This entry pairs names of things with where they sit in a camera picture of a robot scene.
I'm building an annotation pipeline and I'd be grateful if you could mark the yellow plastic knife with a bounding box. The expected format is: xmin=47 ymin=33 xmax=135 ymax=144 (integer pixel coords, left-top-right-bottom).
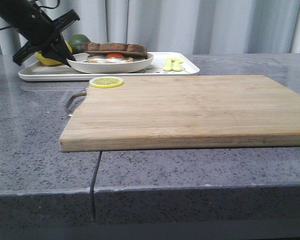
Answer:
xmin=172 ymin=57 xmax=183 ymax=72

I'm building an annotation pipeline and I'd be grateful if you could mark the yellow lemon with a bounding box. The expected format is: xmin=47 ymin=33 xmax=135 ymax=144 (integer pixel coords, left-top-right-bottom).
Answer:
xmin=34 ymin=40 xmax=73 ymax=67

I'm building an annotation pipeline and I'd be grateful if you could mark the white bear tray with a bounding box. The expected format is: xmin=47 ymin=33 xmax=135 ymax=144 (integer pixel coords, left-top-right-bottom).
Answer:
xmin=18 ymin=52 xmax=200 ymax=82

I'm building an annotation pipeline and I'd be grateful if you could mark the green lime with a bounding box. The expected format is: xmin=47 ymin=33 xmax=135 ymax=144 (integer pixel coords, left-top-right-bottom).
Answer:
xmin=68 ymin=34 xmax=91 ymax=54

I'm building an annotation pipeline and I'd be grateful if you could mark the grey curtain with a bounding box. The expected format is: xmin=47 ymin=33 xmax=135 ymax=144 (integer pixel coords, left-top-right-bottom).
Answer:
xmin=0 ymin=0 xmax=300 ymax=56

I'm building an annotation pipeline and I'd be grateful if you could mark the wooden cutting board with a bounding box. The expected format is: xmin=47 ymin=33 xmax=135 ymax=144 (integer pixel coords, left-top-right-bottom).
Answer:
xmin=59 ymin=75 xmax=300 ymax=152

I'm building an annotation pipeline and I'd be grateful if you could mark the yellow plastic fork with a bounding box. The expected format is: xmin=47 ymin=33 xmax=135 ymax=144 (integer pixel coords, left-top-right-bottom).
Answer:
xmin=162 ymin=57 xmax=174 ymax=72

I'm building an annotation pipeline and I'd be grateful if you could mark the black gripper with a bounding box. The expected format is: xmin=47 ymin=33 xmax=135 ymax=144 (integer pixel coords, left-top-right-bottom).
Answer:
xmin=13 ymin=6 xmax=80 ymax=67

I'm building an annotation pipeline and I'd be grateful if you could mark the metal board handle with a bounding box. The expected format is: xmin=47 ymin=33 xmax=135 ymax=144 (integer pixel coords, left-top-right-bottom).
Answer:
xmin=64 ymin=87 xmax=88 ymax=116

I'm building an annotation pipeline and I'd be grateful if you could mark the bread slice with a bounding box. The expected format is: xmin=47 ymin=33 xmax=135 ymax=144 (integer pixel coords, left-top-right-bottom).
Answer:
xmin=86 ymin=55 xmax=145 ymax=64
xmin=81 ymin=42 xmax=148 ymax=58

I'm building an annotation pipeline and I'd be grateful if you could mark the fried egg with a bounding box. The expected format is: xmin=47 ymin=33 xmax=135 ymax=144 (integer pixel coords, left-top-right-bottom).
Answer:
xmin=87 ymin=52 xmax=134 ymax=64

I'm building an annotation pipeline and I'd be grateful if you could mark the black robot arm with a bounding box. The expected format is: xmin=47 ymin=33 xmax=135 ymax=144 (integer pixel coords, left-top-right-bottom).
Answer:
xmin=0 ymin=0 xmax=80 ymax=66

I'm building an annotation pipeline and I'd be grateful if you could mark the lemon slice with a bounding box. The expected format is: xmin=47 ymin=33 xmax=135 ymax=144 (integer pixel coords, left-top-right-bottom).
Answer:
xmin=89 ymin=76 xmax=124 ymax=89

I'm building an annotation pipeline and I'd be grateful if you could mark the white round plate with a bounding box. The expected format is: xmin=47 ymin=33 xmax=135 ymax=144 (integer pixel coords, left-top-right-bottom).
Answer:
xmin=67 ymin=52 xmax=154 ymax=74

